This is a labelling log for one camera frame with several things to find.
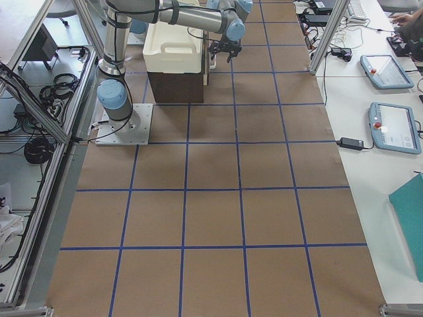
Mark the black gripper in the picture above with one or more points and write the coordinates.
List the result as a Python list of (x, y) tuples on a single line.
[(229, 46)]

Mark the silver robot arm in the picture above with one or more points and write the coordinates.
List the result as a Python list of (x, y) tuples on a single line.
[(226, 18)]

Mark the dark wooden drawer cabinet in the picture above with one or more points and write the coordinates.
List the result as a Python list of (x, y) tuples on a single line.
[(172, 88)]

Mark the person hand at desk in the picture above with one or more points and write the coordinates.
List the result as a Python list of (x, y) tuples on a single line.
[(402, 19)]

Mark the white foam tray box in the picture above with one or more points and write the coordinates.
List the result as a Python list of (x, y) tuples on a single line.
[(173, 49)]

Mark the black power adapter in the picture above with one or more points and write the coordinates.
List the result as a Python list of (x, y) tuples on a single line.
[(348, 143)]

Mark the upper teach pendant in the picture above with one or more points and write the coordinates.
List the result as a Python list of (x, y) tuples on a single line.
[(385, 72)]

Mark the teach pendant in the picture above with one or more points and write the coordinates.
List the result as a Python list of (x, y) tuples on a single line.
[(393, 128), (385, 72)]

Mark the lower teach pendant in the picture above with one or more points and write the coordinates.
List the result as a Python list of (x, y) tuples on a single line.
[(393, 128)]

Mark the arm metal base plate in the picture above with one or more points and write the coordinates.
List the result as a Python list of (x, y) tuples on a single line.
[(135, 132)]

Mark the aluminium frame post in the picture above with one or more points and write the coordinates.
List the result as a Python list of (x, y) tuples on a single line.
[(332, 25)]

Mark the aluminium frame rail left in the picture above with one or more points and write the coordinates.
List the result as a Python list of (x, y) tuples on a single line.
[(18, 88)]

